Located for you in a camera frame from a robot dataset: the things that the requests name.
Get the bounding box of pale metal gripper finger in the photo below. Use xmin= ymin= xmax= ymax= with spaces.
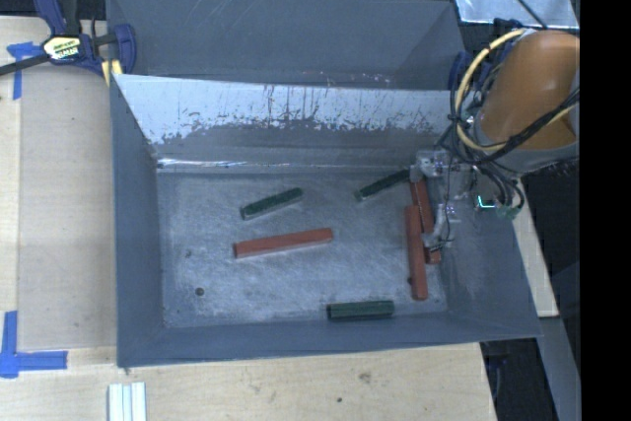
xmin=408 ymin=150 xmax=451 ymax=184
xmin=421 ymin=203 xmax=463 ymax=249

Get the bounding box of red-brown flat block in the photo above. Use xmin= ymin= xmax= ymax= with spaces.
xmin=404 ymin=203 xmax=430 ymax=303
xmin=232 ymin=227 xmax=335 ymax=260
xmin=409 ymin=178 xmax=444 ymax=266

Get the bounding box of dark green flat block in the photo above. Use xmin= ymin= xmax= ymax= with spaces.
xmin=325 ymin=299 xmax=396 ymax=323
xmin=353 ymin=168 xmax=412 ymax=203
xmin=239 ymin=186 xmax=305 ymax=222

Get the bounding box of grey metal bin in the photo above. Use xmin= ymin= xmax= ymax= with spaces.
xmin=103 ymin=0 xmax=544 ymax=369

